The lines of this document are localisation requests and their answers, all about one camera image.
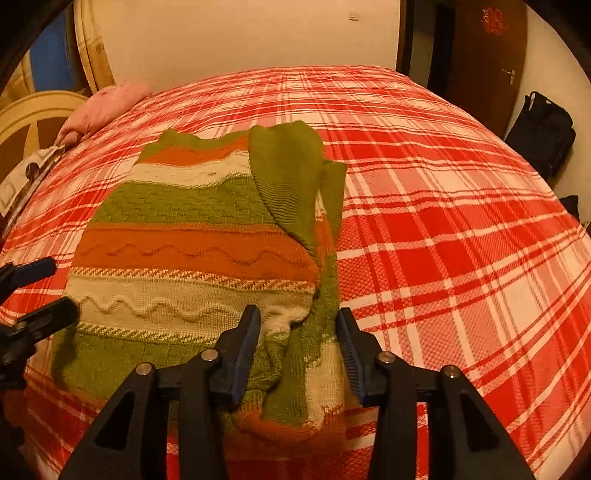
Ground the wooden headboard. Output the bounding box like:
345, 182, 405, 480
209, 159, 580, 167
0, 46, 90, 183

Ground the green orange striped knit sweater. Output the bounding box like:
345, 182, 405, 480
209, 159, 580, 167
51, 121, 365, 457

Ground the red door ornament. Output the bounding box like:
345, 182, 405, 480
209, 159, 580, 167
481, 6, 509, 35

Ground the pink pillow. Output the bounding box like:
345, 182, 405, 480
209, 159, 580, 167
55, 82, 153, 146

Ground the light wooden post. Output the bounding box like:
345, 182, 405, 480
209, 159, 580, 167
73, 0, 115, 93

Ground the black bag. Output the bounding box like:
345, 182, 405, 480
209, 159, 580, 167
505, 91, 577, 180

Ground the dark wooden door frame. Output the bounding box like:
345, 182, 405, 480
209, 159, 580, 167
396, 0, 446, 90

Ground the brown wooden door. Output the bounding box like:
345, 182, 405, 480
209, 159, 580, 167
444, 0, 528, 138

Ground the red plaid bedspread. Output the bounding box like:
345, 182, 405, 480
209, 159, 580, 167
0, 65, 591, 480

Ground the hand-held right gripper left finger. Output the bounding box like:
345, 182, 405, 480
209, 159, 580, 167
58, 305, 262, 480

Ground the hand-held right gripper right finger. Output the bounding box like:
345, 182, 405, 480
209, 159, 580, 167
335, 307, 536, 480

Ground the white patterned pillow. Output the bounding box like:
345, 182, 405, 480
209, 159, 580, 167
0, 144, 65, 217

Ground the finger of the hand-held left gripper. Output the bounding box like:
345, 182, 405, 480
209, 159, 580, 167
0, 257, 57, 303
0, 296, 82, 365

